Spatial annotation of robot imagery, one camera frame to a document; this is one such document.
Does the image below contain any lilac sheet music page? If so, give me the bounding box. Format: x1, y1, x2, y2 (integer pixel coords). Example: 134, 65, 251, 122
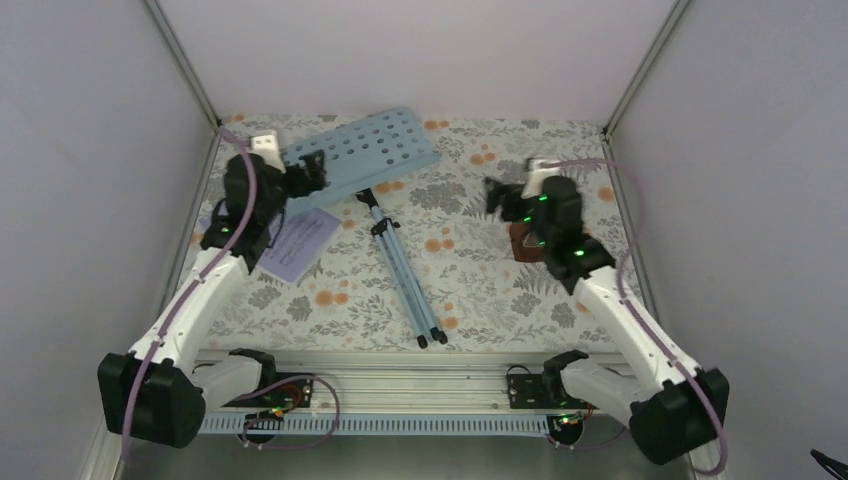
257, 209, 341, 283

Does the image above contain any brown wooden metronome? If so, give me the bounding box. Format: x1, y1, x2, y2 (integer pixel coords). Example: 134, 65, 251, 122
508, 223, 544, 263

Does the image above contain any black object bottom right corner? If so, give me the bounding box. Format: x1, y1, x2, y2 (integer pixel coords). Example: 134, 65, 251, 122
810, 449, 848, 480

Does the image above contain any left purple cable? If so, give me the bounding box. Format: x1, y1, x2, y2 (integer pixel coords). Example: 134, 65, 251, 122
120, 127, 260, 462

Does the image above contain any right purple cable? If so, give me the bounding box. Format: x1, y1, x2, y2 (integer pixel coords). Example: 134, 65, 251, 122
543, 157, 730, 477

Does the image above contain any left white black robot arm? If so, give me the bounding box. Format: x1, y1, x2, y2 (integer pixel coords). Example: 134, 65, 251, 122
97, 150, 327, 448

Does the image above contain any floral patterned table mat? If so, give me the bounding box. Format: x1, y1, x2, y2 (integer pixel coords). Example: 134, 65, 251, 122
201, 117, 627, 353

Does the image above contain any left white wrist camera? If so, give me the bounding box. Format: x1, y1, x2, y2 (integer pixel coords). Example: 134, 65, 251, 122
249, 130, 286, 173

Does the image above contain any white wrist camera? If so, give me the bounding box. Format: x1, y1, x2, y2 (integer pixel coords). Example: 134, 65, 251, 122
521, 157, 562, 199
249, 130, 286, 173

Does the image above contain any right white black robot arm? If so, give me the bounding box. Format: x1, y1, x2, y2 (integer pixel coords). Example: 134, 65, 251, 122
484, 176, 729, 475

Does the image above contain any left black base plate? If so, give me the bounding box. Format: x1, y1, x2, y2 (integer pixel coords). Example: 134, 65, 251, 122
224, 372, 314, 416

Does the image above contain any light blue cable duct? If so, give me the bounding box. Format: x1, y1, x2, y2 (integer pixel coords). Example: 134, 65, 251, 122
198, 415, 584, 437

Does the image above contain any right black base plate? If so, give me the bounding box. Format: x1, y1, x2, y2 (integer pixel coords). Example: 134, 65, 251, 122
506, 372, 589, 410

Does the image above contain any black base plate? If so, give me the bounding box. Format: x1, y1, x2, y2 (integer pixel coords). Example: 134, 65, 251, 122
224, 372, 314, 416
506, 372, 589, 410

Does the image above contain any purple cable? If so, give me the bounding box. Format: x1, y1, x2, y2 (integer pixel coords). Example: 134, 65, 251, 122
120, 127, 260, 462
543, 157, 730, 477

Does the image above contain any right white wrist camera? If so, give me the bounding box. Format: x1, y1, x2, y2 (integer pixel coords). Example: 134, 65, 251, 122
521, 157, 562, 199

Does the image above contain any light blue music stand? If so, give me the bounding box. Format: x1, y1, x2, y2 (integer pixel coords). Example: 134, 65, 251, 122
283, 107, 448, 349

